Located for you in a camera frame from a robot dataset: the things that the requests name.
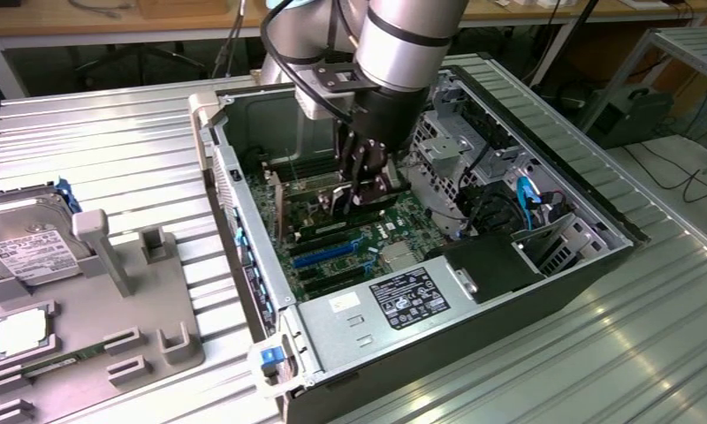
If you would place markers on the green motherboard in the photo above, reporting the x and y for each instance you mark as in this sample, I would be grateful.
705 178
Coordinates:
412 212

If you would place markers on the wooden desk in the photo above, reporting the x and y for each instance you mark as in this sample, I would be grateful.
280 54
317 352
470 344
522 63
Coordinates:
153 20

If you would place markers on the grey power supply unit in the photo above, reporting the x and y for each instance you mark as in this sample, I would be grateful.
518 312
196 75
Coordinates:
341 335

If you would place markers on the green RAM stick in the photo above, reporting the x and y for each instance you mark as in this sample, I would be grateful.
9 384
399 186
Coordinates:
64 358

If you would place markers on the black chair base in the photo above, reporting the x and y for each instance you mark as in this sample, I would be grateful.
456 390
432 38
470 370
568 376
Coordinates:
146 53

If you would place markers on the metal disk bay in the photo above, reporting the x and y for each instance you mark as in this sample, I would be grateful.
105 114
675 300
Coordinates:
556 249

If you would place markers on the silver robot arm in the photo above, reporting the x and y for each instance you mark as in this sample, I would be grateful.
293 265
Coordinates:
407 40

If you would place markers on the silver chipset heatsink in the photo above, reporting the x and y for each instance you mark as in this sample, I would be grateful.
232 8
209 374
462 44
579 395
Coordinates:
397 258

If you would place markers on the open black PC case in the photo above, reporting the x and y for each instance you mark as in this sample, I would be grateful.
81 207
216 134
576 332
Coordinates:
566 309

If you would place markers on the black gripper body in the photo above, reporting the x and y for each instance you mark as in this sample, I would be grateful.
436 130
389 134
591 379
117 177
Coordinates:
388 115

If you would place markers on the metal drive cage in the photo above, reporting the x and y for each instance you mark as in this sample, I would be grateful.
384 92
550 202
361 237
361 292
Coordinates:
447 154

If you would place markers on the black expansion slot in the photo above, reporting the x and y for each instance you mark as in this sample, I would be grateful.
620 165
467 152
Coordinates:
336 282
320 245

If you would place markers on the grey parts rack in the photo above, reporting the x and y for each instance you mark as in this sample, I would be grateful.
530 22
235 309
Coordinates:
93 318

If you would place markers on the silver hard disk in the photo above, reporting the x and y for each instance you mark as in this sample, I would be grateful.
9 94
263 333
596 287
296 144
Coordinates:
29 238

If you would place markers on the black RAM stick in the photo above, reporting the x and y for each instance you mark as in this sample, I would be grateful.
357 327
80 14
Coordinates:
341 225

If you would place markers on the metal slat side table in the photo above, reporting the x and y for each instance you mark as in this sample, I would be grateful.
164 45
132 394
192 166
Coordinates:
695 48

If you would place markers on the green graphics card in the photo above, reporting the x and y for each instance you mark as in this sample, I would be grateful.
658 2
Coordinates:
312 187

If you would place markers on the blue case latch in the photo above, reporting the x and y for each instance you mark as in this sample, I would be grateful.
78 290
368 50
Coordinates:
271 357

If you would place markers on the silver CPU chip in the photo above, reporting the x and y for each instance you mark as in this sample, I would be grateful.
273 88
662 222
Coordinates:
22 329

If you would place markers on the black RAM slot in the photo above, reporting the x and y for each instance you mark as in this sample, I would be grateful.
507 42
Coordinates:
303 164
305 172

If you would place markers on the black box on floor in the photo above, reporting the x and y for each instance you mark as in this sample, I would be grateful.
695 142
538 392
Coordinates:
636 115

